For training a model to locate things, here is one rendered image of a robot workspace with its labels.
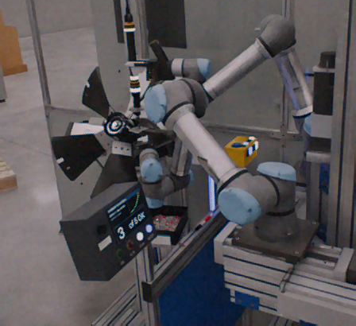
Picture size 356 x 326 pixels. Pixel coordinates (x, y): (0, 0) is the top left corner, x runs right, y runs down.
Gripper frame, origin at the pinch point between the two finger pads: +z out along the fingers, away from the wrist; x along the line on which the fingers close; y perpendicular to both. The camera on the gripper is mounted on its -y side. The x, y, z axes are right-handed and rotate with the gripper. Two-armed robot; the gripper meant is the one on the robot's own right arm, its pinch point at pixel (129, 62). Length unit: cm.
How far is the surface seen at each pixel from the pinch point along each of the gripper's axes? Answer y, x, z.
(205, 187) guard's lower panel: 90, 70, -9
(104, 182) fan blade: 48, -19, 8
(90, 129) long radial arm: 37, 14, 31
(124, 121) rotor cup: 25.4, -3.4, 3.5
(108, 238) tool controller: 32, -84, -29
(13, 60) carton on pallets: 127, 614, 548
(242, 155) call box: 45, 14, -45
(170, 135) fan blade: 30.7, -3.4, -17.8
